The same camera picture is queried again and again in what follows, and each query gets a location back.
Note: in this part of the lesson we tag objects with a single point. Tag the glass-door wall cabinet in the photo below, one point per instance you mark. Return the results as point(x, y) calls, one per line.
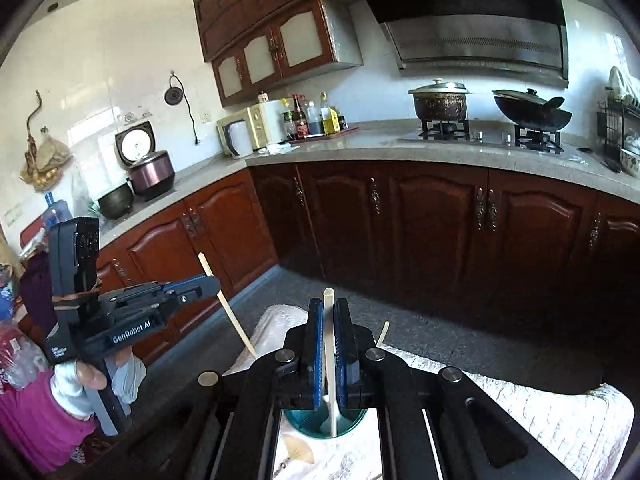
point(285, 50)

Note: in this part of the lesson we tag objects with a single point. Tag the floral ceramic bowl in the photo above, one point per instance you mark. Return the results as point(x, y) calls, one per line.
point(631, 162)

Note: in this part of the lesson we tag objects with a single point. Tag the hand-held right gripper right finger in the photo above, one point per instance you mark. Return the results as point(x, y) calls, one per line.
point(341, 355)

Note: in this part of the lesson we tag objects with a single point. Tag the clear bottle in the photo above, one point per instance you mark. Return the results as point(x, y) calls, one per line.
point(314, 120)

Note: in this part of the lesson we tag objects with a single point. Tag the teal plastic bowl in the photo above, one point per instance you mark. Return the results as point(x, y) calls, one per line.
point(352, 422)

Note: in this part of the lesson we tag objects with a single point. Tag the blue water jug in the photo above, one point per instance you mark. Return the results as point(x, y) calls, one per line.
point(56, 210)

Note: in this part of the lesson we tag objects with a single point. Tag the metal cooking pot with lid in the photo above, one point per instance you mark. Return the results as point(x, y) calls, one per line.
point(440, 102)

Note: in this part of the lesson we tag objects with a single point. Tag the wooden stick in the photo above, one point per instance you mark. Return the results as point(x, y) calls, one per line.
point(235, 320)

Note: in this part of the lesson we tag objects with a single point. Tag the red plastic-wrapped package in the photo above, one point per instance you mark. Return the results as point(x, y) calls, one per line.
point(17, 355)

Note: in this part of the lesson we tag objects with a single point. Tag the dark sauce bottle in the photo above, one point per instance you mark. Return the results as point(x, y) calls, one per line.
point(301, 120)

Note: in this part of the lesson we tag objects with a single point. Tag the black iron pot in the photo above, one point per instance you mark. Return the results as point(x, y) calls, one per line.
point(116, 202)

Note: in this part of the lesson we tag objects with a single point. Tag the gas stove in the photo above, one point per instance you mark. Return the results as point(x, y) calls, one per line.
point(480, 137)

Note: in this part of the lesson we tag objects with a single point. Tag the black dish rack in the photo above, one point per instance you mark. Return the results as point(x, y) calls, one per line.
point(617, 120)

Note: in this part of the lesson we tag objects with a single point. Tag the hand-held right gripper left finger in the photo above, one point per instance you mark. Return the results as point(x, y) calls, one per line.
point(315, 355)

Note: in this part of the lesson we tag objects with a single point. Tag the black wok with lid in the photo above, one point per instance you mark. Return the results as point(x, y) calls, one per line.
point(532, 110)

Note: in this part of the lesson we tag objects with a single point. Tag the person's left hand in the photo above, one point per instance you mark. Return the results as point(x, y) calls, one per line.
point(95, 376)

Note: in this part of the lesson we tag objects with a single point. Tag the dark purple cloth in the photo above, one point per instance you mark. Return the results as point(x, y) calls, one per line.
point(37, 290)

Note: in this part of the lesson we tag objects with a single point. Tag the pink quilted blanket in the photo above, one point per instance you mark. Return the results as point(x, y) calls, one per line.
point(525, 410)

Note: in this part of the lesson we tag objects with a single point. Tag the rice cooker with open lid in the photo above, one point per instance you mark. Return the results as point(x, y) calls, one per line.
point(147, 170)

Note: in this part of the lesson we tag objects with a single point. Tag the person's left forearm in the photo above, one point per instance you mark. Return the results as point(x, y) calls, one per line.
point(35, 430)

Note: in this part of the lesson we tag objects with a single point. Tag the white cloth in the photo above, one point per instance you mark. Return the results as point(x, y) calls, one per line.
point(277, 149)

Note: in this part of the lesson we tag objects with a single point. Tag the range hood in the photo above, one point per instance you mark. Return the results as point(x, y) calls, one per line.
point(465, 20)

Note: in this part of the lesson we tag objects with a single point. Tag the wooden wall cabinet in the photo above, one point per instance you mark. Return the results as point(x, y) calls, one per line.
point(240, 0)

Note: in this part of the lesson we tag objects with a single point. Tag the wooden base cabinet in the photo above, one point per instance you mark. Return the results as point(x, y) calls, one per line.
point(160, 255)
point(435, 240)

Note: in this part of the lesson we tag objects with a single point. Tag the yellow microwave oven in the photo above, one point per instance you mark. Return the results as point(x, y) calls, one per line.
point(245, 132)

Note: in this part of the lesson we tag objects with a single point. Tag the yellow oil bottle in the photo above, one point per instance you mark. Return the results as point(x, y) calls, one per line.
point(328, 117)

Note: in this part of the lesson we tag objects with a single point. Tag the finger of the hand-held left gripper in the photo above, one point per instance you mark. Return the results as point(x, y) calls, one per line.
point(195, 287)
point(180, 305)

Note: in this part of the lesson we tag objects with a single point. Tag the hanging bags of produce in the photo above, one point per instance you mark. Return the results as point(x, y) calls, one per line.
point(45, 160)

